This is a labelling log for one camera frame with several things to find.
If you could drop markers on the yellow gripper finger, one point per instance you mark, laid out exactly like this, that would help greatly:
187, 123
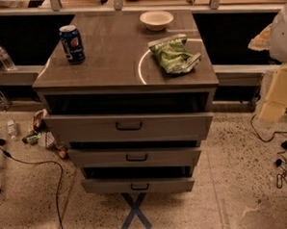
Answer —
275, 102

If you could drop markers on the green jalapeno chip bag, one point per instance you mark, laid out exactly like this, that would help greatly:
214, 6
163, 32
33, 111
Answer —
172, 55

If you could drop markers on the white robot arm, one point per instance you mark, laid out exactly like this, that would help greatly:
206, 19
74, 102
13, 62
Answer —
278, 38

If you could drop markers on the blue pepsi can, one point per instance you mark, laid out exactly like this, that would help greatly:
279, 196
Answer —
72, 44

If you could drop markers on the crumpled snack bag on floor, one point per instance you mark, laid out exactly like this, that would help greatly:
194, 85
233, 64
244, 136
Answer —
38, 122

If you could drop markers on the white paper bowl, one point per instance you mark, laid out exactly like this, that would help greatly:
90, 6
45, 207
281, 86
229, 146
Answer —
156, 20

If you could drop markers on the grey drawer cabinet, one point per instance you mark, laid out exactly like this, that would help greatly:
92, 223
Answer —
120, 76

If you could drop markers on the middle grey drawer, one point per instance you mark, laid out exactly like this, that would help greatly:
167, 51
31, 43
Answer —
135, 157

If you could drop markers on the grey drawer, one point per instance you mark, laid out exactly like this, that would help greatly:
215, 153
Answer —
129, 127
135, 157
138, 185

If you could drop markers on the blue tape cross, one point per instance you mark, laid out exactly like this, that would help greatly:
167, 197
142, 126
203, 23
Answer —
135, 211

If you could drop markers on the bottom grey drawer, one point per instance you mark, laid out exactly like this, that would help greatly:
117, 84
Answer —
138, 185

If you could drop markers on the top grey drawer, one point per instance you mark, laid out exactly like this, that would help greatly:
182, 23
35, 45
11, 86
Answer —
129, 127

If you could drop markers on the white cup on floor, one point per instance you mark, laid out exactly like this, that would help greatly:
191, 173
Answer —
46, 140

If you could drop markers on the small bottle on floor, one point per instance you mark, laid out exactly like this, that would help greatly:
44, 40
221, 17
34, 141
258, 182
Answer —
12, 129

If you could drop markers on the clear water bottle on ledge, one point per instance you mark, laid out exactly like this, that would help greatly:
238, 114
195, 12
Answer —
6, 59

